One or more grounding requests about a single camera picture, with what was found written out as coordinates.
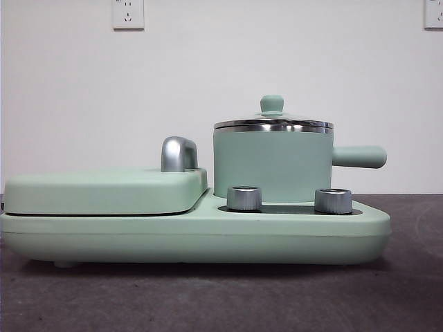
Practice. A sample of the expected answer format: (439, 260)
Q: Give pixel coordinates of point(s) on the glass lid with green knob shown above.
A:
(271, 103)

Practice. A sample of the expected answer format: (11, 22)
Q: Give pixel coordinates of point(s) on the silver control dial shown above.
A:
(333, 201)
(244, 198)

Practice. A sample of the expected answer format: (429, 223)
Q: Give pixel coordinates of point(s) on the mint green hinged griddle cover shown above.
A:
(86, 190)

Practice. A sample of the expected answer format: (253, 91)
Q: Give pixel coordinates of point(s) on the mint green breakfast machine base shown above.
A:
(104, 238)

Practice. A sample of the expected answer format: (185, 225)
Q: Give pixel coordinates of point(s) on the white wall socket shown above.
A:
(128, 15)
(434, 14)

